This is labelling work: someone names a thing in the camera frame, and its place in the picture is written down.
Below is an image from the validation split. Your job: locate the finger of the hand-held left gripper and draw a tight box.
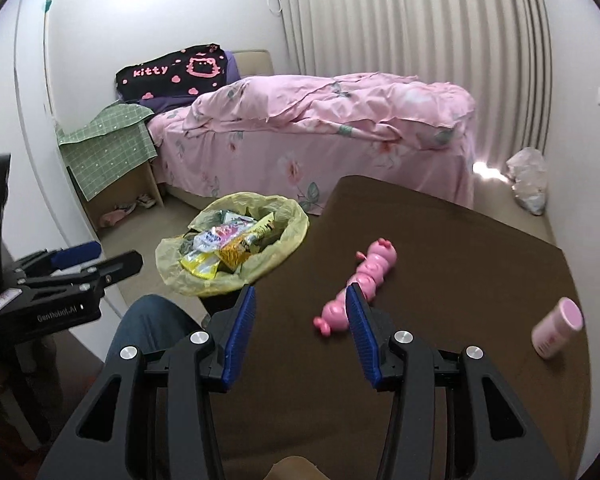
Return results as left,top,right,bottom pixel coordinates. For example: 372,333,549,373
2,241,103,286
10,251,144,306

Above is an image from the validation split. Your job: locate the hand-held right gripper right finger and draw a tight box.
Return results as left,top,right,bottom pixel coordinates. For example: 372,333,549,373
345,283,563,480

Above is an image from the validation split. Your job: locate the bed with pink floral sheet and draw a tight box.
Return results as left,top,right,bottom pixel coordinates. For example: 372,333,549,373
147,105,476,211

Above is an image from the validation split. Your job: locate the purple pillow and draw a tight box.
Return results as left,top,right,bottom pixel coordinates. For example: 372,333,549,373
140,51,243,113

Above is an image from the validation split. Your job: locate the pink floral duvet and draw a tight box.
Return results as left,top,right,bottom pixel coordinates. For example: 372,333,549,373
182,72,476,151

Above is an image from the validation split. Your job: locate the yellow plastic trash bag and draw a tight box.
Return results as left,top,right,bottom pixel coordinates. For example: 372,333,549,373
155,192,310,298

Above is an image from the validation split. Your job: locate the green checkered cloth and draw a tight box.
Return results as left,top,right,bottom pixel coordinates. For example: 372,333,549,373
57,101,159,200

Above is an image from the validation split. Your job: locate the person's leg in jeans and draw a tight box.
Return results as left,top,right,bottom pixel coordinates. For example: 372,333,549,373
105,294,216,376

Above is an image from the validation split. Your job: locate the beige headboard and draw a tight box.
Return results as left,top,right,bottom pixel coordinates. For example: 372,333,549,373
229,49,273,81

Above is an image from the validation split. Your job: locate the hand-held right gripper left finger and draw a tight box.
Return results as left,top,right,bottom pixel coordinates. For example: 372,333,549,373
35,284,257,480

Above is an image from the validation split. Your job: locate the pink lidded cup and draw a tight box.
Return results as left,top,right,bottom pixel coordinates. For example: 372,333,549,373
531,296,584,361

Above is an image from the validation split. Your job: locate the yellow snack wrapper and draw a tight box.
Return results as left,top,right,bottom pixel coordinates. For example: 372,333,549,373
180,251,222,281

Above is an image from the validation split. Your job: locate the black Hello Kitty pillow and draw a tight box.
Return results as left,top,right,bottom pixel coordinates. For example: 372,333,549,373
115,44,229,106

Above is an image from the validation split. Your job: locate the yellow brown snack packet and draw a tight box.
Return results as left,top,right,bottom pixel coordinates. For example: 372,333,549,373
219,212,276,272

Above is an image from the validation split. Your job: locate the pink caterpillar toy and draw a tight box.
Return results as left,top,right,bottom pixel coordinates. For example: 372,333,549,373
313,237,398,338

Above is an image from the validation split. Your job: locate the white colourful snack wrapper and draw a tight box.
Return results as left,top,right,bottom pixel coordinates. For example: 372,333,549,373
194,216,255,253

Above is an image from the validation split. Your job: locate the wooden nightstand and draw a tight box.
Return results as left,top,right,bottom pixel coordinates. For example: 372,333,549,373
67,157,166,233

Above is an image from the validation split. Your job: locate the white pleated curtain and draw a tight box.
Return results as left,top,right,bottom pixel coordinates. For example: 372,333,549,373
275,0,556,176

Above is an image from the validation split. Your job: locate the white plastic bag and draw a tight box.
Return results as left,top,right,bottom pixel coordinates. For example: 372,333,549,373
505,146,549,216

